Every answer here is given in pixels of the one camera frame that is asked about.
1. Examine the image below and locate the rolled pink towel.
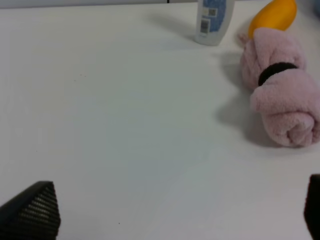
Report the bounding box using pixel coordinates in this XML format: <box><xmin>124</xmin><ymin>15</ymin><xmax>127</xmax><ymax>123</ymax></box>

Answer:
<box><xmin>238</xmin><ymin>27</ymin><xmax>320</xmax><ymax>147</ymax></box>

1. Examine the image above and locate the black hair band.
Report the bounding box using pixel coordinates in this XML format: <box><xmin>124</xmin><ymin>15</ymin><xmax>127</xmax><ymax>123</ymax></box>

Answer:
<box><xmin>258</xmin><ymin>62</ymin><xmax>298</xmax><ymax>87</ymax></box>

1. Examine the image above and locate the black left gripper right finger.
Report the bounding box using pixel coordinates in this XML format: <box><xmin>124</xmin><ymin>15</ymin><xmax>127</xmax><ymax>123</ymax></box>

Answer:
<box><xmin>304</xmin><ymin>174</ymin><xmax>320</xmax><ymax>240</ymax></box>

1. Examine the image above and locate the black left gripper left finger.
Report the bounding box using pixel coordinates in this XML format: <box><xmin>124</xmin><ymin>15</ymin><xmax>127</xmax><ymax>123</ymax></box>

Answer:
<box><xmin>0</xmin><ymin>181</ymin><xmax>61</xmax><ymax>240</ymax></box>

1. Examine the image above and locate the orange mango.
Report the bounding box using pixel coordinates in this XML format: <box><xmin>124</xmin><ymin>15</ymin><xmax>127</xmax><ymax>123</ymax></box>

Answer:
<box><xmin>247</xmin><ymin>0</ymin><xmax>298</xmax><ymax>38</ymax></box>

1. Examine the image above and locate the white blue shampoo bottle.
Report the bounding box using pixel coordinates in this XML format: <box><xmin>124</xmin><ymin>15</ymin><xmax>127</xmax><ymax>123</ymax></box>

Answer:
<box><xmin>195</xmin><ymin>0</ymin><xmax>235</xmax><ymax>46</ymax></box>

